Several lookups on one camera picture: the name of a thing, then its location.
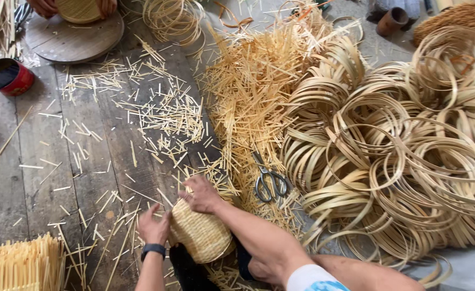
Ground scattered bamboo strip offcuts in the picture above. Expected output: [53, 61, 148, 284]
[0, 34, 238, 291]

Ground red tin can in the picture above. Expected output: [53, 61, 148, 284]
[0, 58, 35, 97]

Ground steel scissors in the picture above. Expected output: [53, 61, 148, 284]
[252, 151, 288, 203]

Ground person's left hand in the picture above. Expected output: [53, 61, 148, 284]
[137, 203, 173, 246]

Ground brown bamboo fibre bundle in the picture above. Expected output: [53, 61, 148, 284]
[413, 0, 475, 47]

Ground small woven bamboo basket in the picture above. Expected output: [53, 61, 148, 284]
[168, 197, 236, 264]

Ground person's right hand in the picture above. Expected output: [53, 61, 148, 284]
[178, 175, 223, 215]

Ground heap of bamboo strip offcuts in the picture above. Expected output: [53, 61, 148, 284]
[199, 2, 363, 239]

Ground white shirt sleeve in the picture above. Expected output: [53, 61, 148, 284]
[286, 264, 351, 291]

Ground small bunch of bamboo rings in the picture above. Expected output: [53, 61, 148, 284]
[142, 0, 207, 55]

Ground black wrist watch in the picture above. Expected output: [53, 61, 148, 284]
[141, 243, 167, 262]

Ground dark striped cloth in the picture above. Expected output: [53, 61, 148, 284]
[14, 2, 33, 34]

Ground heap of bamboo rings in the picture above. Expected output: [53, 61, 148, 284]
[280, 25, 475, 288]

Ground round wooden board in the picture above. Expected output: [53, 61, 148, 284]
[25, 10, 125, 64]

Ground person's black shoe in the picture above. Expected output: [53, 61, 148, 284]
[169, 243, 222, 291]

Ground brown cylindrical tube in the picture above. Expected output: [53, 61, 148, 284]
[376, 7, 409, 37]

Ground bundle of cut bamboo strips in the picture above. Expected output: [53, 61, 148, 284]
[0, 233, 66, 291]

